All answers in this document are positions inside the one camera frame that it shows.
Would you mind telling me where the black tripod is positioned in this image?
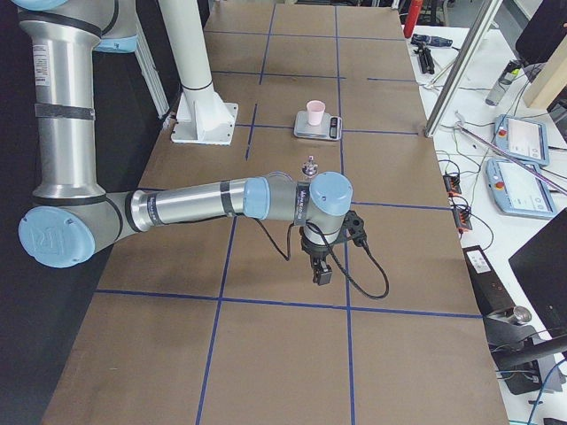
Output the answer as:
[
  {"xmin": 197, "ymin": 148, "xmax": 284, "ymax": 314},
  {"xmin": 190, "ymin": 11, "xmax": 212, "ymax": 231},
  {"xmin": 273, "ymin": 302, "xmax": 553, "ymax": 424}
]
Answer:
[{"xmin": 415, "ymin": 42, "xmax": 435, "ymax": 74}]

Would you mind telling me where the glass sauce bottle metal spout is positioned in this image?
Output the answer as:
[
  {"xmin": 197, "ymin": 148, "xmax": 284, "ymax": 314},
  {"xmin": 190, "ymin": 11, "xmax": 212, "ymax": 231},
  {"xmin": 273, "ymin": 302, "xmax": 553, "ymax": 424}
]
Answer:
[{"xmin": 301, "ymin": 155, "xmax": 319, "ymax": 182}]

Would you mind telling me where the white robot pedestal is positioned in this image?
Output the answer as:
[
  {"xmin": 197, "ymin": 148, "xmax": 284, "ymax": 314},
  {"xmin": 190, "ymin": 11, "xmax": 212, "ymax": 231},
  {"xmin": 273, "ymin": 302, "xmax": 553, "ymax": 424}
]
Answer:
[{"xmin": 159, "ymin": 0, "xmax": 238, "ymax": 145}]

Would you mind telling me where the red bottle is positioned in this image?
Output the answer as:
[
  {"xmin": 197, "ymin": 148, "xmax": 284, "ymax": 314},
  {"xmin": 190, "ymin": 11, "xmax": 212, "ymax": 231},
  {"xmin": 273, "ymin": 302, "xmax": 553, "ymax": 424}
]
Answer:
[{"xmin": 403, "ymin": 0, "xmax": 423, "ymax": 39}]

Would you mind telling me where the clear water bottle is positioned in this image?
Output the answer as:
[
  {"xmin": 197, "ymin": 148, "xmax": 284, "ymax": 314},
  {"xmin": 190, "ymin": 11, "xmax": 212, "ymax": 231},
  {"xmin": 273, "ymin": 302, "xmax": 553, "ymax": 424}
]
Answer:
[{"xmin": 485, "ymin": 60, "xmax": 522, "ymax": 106}]

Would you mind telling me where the digital kitchen scale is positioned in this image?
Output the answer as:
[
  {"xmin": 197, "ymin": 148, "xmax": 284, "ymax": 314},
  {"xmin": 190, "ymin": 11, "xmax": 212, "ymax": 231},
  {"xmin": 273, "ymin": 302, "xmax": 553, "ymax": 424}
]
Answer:
[{"xmin": 293, "ymin": 111, "xmax": 342, "ymax": 141}]

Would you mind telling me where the orange black connector strip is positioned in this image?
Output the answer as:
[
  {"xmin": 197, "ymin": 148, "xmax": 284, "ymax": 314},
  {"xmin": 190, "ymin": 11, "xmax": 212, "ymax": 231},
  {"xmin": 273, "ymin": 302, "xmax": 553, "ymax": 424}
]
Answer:
[{"xmin": 443, "ymin": 174, "xmax": 462, "ymax": 197}]

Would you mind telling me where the teach pendant far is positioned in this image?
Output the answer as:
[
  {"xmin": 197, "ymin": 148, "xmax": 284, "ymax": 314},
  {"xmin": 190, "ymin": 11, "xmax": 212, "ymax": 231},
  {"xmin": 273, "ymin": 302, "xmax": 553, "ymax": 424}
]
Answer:
[{"xmin": 493, "ymin": 114, "xmax": 550, "ymax": 166}]

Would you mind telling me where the black box white label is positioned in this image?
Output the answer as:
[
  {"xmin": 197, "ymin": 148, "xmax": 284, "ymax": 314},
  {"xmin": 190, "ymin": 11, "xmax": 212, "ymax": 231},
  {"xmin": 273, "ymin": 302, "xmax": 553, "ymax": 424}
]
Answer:
[{"xmin": 462, "ymin": 245, "xmax": 516, "ymax": 317}]

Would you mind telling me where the black monitor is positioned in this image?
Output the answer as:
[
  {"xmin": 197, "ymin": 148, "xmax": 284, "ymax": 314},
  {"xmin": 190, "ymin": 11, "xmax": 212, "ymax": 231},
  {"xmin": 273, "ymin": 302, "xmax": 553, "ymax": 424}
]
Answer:
[{"xmin": 509, "ymin": 211, "xmax": 567, "ymax": 336}]

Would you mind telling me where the folded blue umbrella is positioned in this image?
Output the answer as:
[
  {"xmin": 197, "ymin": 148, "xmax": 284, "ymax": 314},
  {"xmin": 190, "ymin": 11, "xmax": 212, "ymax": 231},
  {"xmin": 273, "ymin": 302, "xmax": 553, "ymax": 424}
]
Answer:
[{"xmin": 411, "ymin": 34, "xmax": 453, "ymax": 48}]

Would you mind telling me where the pink plastic cup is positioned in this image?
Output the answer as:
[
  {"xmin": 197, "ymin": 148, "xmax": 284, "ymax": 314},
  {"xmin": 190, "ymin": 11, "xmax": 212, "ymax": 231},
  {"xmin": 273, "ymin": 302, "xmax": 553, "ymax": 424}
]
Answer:
[{"xmin": 306, "ymin": 100, "xmax": 326, "ymax": 127}]

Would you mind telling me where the teach pendant near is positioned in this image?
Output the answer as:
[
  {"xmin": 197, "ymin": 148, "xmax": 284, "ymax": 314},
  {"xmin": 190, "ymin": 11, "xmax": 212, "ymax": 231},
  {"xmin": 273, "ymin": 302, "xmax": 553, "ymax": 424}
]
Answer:
[{"xmin": 485, "ymin": 158, "xmax": 558, "ymax": 219}]

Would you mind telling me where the grabber stick green tip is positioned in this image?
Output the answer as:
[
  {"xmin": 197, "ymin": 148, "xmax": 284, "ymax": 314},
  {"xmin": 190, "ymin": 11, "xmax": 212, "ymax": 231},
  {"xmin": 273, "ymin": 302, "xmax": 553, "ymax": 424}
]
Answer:
[{"xmin": 418, "ymin": 58, "xmax": 456, "ymax": 90}]

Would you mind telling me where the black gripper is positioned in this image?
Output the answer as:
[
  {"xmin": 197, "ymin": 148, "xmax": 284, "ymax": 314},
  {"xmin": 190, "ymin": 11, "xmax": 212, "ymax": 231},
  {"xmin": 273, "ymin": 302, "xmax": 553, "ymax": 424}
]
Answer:
[{"xmin": 301, "ymin": 236, "xmax": 333, "ymax": 284}]

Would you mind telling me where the aluminium frame post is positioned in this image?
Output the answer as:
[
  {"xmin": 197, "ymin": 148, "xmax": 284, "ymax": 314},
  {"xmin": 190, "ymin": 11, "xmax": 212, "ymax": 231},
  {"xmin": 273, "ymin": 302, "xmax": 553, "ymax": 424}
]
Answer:
[{"xmin": 424, "ymin": 0, "xmax": 502, "ymax": 137}]

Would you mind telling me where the teach pendant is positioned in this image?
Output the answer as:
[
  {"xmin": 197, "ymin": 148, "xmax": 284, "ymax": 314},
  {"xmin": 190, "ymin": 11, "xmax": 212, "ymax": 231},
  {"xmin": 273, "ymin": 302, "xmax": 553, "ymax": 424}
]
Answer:
[
  {"xmin": 485, "ymin": 158, "xmax": 558, "ymax": 219},
  {"xmin": 493, "ymin": 114, "xmax": 550, "ymax": 166}
]

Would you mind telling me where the pink grabber stick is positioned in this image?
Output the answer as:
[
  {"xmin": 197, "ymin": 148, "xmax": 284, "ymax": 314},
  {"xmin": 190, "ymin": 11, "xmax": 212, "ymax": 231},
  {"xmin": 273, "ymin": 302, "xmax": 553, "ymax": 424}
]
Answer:
[{"xmin": 454, "ymin": 121, "xmax": 567, "ymax": 196}]

